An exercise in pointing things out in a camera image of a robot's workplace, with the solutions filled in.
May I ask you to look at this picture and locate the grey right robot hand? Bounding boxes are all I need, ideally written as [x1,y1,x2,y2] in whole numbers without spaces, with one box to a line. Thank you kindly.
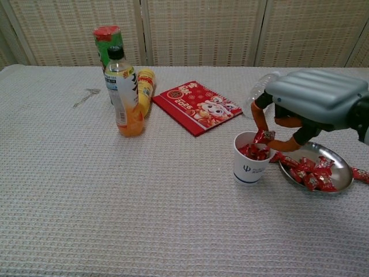
[249,69,369,154]

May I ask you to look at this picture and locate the white paper cup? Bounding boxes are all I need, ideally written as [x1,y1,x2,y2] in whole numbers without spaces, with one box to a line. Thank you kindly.
[233,131,277,187]

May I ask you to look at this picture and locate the clear plastic water bottle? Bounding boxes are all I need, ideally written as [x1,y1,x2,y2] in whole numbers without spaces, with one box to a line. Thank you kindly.
[242,71,282,119]

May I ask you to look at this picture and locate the woven bamboo screen panel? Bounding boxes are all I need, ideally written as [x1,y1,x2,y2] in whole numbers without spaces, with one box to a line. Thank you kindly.
[5,0,145,68]
[255,0,369,69]
[0,0,31,72]
[345,27,369,69]
[142,0,266,68]

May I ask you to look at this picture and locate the round steel plate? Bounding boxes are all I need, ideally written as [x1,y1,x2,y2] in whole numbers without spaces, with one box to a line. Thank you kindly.
[278,141,354,194]

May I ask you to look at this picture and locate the red 2026 spiral calendar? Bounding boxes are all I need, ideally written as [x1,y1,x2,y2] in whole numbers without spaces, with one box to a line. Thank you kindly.
[152,80,243,137]

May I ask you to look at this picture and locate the yellow bottle green cap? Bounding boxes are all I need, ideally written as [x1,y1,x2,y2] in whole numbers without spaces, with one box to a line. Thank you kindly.
[135,68,157,119]

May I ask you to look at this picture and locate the white woven tablecloth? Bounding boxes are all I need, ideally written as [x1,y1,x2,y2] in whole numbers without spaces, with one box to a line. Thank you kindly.
[0,65,369,277]

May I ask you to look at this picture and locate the orange juice bottle black cap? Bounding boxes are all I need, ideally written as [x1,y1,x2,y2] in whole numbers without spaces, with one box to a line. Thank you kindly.
[103,45,145,138]

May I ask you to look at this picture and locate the green chip can red lid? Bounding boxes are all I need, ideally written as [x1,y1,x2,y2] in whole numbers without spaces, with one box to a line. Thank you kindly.
[92,25,125,106]

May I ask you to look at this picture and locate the thin metal wire clip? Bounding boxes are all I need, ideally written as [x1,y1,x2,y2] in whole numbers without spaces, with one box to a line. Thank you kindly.
[72,88,101,108]

